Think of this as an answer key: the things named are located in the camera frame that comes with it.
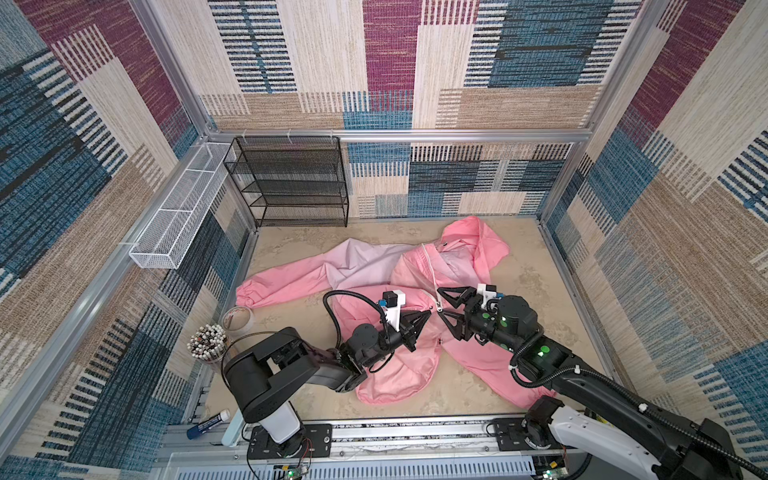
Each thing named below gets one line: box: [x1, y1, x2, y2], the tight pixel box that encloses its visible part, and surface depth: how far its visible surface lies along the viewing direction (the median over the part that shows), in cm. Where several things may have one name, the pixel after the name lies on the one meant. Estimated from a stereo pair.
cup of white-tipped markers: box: [187, 324, 228, 363], surface depth 73 cm
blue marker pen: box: [186, 409, 231, 440], surface depth 76 cm
